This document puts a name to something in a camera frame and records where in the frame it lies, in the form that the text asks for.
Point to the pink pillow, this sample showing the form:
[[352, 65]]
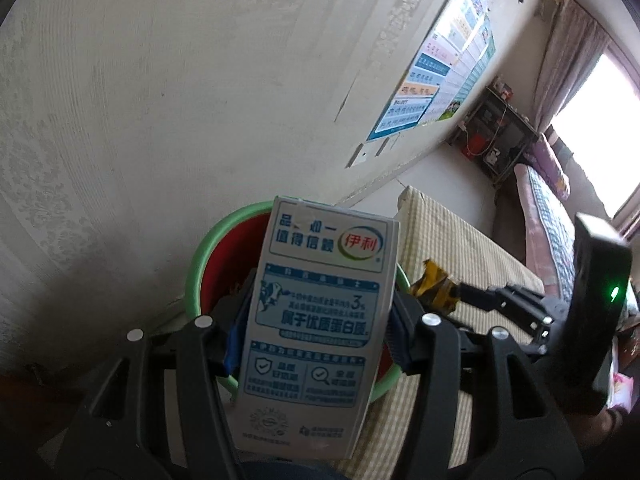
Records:
[[550, 165]]

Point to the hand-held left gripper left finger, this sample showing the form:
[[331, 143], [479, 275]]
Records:
[[231, 345]]

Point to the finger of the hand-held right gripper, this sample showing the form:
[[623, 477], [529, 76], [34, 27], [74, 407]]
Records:
[[480, 294], [525, 321]]

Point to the pink bed sheet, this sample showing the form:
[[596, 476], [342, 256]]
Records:
[[525, 245]]

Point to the dark bedside shelf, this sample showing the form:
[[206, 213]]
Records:
[[515, 135]]

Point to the bed with plaid quilt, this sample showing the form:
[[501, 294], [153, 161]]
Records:
[[550, 230]]

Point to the white chart wall poster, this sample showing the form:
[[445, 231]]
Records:
[[465, 62]]

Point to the floral cloth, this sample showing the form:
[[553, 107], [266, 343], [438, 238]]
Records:
[[625, 390]]

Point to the green-rimmed red basin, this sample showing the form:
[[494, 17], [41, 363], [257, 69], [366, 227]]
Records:
[[220, 270]]

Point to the sheer curtain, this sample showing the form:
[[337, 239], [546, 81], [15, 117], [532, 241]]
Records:
[[565, 60]]

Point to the yellow black wrapper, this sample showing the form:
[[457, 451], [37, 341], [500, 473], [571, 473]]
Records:
[[435, 287]]

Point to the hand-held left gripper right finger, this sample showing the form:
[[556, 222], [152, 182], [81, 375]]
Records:
[[400, 340]]

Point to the blue phonics wall poster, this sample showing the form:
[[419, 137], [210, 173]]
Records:
[[415, 80]]

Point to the white blue milk carton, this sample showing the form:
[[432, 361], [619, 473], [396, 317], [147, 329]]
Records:
[[315, 310]]

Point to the red bucket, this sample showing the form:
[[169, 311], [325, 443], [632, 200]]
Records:
[[475, 144]]

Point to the white blank wall plate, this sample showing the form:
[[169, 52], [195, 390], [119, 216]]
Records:
[[358, 157]]

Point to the red white box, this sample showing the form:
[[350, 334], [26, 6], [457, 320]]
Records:
[[501, 89]]

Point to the bright window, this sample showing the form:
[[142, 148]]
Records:
[[600, 135]]

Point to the person's right hand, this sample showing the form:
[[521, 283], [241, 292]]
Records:
[[612, 420]]

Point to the small white container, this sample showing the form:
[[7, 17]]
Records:
[[492, 156]]

